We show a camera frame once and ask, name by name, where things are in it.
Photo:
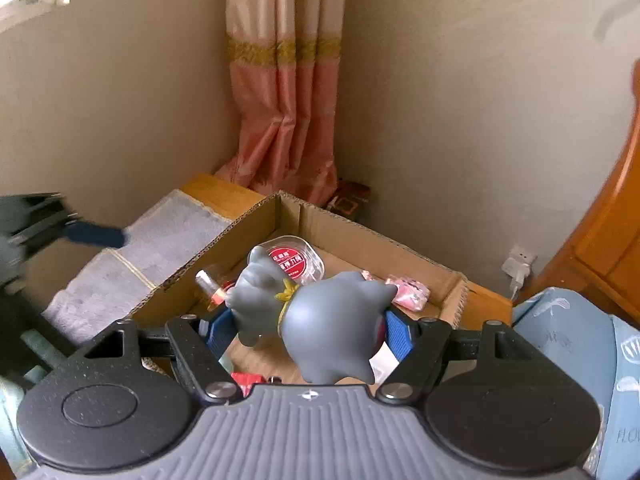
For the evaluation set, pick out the pink beige curtain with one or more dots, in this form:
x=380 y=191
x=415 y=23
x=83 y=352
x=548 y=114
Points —
x=284 y=63

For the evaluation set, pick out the wooden headboard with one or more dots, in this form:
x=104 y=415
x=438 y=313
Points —
x=600 y=259

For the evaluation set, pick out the clear round case red label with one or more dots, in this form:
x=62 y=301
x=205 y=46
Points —
x=296 y=257

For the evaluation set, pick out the white wall charger plug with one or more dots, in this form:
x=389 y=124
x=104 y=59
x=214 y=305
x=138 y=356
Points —
x=517 y=267

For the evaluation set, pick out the pink candy wrapper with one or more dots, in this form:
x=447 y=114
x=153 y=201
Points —
x=404 y=293

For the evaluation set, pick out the white plastic box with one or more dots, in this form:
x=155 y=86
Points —
x=383 y=363

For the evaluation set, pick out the grey cartoon figurine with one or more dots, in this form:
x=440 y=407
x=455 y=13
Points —
x=330 y=328

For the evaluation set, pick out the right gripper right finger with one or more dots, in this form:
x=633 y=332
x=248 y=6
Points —
x=425 y=348

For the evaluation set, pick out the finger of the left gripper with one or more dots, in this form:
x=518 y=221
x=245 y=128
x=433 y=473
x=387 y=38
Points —
x=87 y=233

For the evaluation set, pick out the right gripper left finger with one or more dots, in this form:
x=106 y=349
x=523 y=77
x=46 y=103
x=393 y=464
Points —
x=192 y=345

